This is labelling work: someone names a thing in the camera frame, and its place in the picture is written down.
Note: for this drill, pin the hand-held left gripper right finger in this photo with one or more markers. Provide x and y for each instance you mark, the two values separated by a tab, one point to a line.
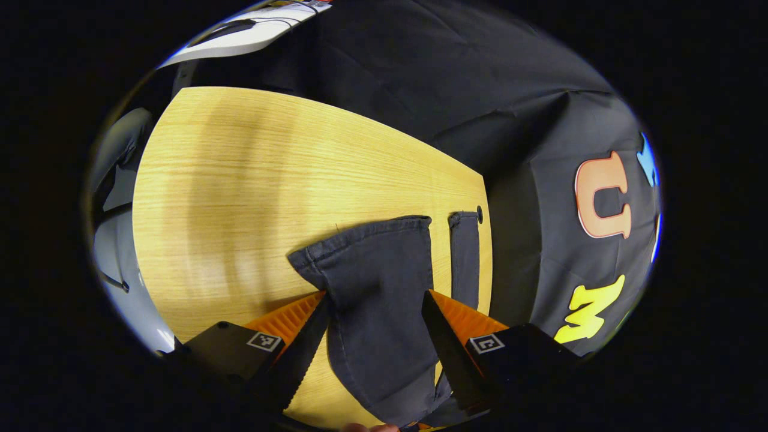
447	354

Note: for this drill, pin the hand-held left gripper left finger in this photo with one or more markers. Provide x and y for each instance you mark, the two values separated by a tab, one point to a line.
303	354

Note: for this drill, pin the dark grey jeans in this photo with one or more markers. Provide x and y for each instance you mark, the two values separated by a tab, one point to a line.
378	300

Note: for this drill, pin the black backdrop cloth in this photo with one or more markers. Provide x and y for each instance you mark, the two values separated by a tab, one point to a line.
456	90

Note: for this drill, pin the white desk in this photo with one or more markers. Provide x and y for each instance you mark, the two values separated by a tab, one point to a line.
246	39

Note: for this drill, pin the dark flat object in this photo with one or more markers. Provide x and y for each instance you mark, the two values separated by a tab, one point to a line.
225	30

